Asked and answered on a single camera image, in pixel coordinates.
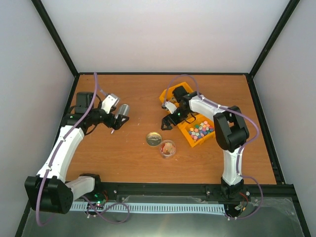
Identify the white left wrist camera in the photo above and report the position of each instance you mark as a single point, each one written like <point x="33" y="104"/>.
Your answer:
<point x="110" y="101"/>

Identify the clear glass jar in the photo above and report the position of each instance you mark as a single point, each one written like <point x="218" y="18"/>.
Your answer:
<point x="167" y="149"/>

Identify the black aluminium frame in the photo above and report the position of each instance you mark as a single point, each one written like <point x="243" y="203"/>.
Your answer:
<point x="280" y="190"/>

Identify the yellow star candy bin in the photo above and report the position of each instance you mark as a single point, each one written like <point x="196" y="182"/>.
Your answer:
<point x="191" y="142"/>

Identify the pile of star candies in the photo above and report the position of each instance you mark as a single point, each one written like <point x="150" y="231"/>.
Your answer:
<point x="200" y="131"/>

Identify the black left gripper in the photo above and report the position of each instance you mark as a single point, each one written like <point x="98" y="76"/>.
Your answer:
<point x="118" y="124"/>

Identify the gold jar lid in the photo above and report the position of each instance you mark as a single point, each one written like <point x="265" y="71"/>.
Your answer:
<point x="153" y="139"/>

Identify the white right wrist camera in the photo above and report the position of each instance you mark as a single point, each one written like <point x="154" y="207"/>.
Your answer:
<point x="169" y="106"/>

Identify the silver metal scoop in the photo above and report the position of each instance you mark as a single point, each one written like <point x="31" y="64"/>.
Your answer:
<point x="124" y="110"/>

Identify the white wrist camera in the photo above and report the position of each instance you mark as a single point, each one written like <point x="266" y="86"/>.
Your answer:
<point x="110" y="101"/>
<point x="169" y="106"/>

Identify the light blue cable duct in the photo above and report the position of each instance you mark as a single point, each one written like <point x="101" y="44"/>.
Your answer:
<point x="153" y="208"/>

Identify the yellow popsicle candy bin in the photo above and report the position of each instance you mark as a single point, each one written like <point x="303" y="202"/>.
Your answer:
<point x="195" y="118"/>

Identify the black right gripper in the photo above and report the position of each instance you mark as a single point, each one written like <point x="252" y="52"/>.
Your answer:
<point x="165" y="120"/>

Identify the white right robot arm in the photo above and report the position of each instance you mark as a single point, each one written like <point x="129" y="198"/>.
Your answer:
<point x="231" y="131"/>

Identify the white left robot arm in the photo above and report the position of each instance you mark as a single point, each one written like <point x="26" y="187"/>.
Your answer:
<point x="48" y="191"/>

